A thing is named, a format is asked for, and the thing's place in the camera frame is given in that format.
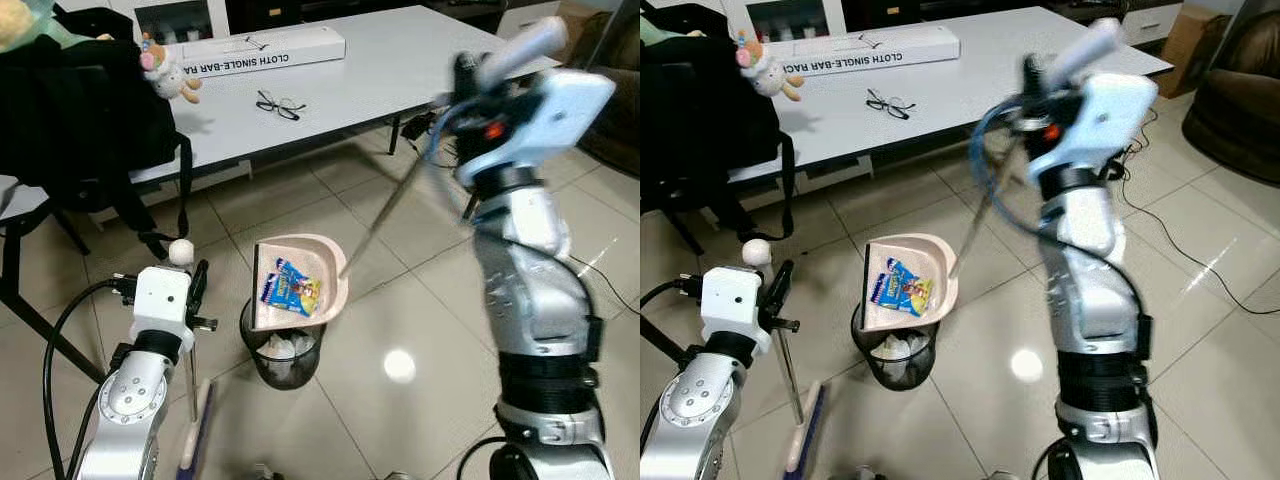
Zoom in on broom with white knob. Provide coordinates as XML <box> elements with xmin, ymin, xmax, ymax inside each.
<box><xmin>742</xmin><ymin>238</ymin><xmax>827</xmax><ymax>477</ymax></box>
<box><xmin>168</xmin><ymin>238</ymin><xmax>217</xmax><ymax>474</ymax></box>

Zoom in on pink long-handled dustpan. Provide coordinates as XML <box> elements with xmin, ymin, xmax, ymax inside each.
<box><xmin>250</xmin><ymin>15</ymin><xmax>571</xmax><ymax>332</ymax></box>
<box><xmin>862</xmin><ymin>18</ymin><xmax>1126</xmax><ymax>334</ymax></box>

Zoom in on white table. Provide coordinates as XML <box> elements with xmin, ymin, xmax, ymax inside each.
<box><xmin>0</xmin><ymin>5</ymin><xmax>561</xmax><ymax>226</ymax></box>
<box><xmin>640</xmin><ymin>5</ymin><xmax>1174</xmax><ymax>201</ymax></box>

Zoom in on blue snack packet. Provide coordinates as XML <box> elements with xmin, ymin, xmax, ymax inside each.
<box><xmin>262</xmin><ymin>258</ymin><xmax>323</xmax><ymax>318</ymax></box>
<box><xmin>872</xmin><ymin>258</ymin><xmax>935</xmax><ymax>318</ymax></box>

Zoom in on black mesh waste bin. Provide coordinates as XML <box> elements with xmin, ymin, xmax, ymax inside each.
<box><xmin>240</xmin><ymin>298</ymin><xmax>327</xmax><ymax>391</ymax></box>
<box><xmin>852</xmin><ymin>300</ymin><xmax>939</xmax><ymax>392</ymax></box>

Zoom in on dark brown sofa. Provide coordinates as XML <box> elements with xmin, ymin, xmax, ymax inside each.
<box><xmin>1182</xmin><ymin>10</ymin><xmax>1280</xmax><ymax>187</ymax></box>
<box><xmin>578</xmin><ymin>0</ymin><xmax>641</xmax><ymax>177</ymax></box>

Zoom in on black eyeglasses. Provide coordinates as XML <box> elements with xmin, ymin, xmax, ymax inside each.
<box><xmin>866</xmin><ymin>88</ymin><xmax>917</xmax><ymax>121</ymax></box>
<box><xmin>255</xmin><ymin>90</ymin><xmax>307</xmax><ymax>122</ymax></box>

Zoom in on brown cardboard box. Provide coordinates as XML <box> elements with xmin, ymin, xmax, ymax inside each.
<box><xmin>1160</xmin><ymin>5</ymin><xmax>1214</xmax><ymax>98</ymax></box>
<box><xmin>555</xmin><ymin>0</ymin><xmax>603</xmax><ymax>51</ymax></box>

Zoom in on white cloth rack carton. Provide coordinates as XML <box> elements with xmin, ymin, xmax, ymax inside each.
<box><xmin>775</xmin><ymin>25</ymin><xmax>961</xmax><ymax>77</ymax></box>
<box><xmin>165</xmin><ymin>25</ymin><xmax>347</xmax><ymax>73</ymax></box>

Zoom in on black backpack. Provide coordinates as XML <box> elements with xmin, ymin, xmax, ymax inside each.
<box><xmin>640</xmin><ymin>5</ymin><xmax>797</xmax><ymax>241</ymax></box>
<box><xmin>0</xmin><ymin>8</ymin><xmax>194</xmax><ymax>261</ymax></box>

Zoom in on green plush toy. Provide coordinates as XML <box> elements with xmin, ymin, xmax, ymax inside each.
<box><xmin>640</xmin><ymin>0</ymin><xmax>673</xmax><ymax>47</ymax></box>
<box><xmin>0</xmin><ymin>0</ymin><xmax>63</xmax><ymax>53</ymax></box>

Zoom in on small white plush toy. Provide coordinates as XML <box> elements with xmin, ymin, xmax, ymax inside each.
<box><xmin>140</xmin><ymin>33</ymin><xmax>203</xmax><ymax>105</ymax></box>
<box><xmin>735</xmin><ymin>30</ymin><xmax>805</xmax><ymax>103</ymax></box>

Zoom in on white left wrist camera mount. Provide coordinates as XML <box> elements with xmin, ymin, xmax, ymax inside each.
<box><xmin>700</xmin><ymin>266</ymin><xmax>764</xmax><ymax>341</ymax></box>
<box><xmin>133</xmin><ymin>265</ymin><xmax>193</xmax><ymax>337</ymax></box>

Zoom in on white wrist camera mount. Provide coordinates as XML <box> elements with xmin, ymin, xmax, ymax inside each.
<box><xmin>133</xmin><ymin>265</ymin><xmax>193</xmax><ymax>337</ymax></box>
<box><xmin>1028</xmin><ymin>72</ymin><xmax>1159</xmax><ymax>183</ymax></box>
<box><xmin>497</xmin><ymin>68</ymin><xmax>617</xmax><ymax>186</ymax></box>
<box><xmin>700</xmin><ymin>266</ymin><xmax>764</xmax><ymax>341</ymax></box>

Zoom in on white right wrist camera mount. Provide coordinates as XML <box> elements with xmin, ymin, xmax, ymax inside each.
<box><xmin>497</xmin><ymin>68</ymin><xmax>617</xmax><ymax>186</ymax></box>
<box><xmin>1028</xmin><ymin>72</ymin><xmax>1159</xmax><ymax>183</ymax></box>

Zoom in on blue gripper cable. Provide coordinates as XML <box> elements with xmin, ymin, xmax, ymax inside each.
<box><xmin>425</xmin><ymin>95</ymin><xmax>487</xmax><ymax>171</ymax></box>
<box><xmin>975</xmin><ymin>100</ymin><xmax>1043</xmax><ymax>217</ymax></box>

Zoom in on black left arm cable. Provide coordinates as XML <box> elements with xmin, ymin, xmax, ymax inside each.
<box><xmin>640</xmin><ymin>278</ymin><xmax>707</xmax><ymax>311</ymax></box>
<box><xmin>42</xmin><ymin>278</ymin><xmax>137</xmax><ymax>480</ymax></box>

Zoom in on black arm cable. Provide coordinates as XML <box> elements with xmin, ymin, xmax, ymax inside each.
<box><xmin>640</xmin><ymin>278</ymin><xmax>707</xmax><ymax>311</ymax></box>
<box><xmin>1030</xmin><ymin>440</ymin><xmax>1077</xmax><ymax>480</ymax></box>
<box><xmin>42</xmin><ymin>278</ymin><xmax>137</xmax><ymax>480</ymax></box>
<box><xmin>455</xmin><ymin>435</ymin><xmax>513</xmax><ymax>480</ymax></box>

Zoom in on black floor cable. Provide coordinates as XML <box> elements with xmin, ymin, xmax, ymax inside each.
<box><xmin>568</xmin><ymin>250</ymin><xmax>641</xmax><ymax>314</ymax></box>
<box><xmin>1115</xmin><ymin>165</ymin><xmax>1280</xmax><ymax>317</ymax></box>

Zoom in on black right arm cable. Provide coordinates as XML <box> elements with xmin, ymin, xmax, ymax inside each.
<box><xmin>1030</xmin><ymin>440</ymin><xmax>1077</xmax><ymax>480</ymax></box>
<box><xmin>455</xmin><ymin>435</ymin><xmax>513</xmax><ymax>480</ymax></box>

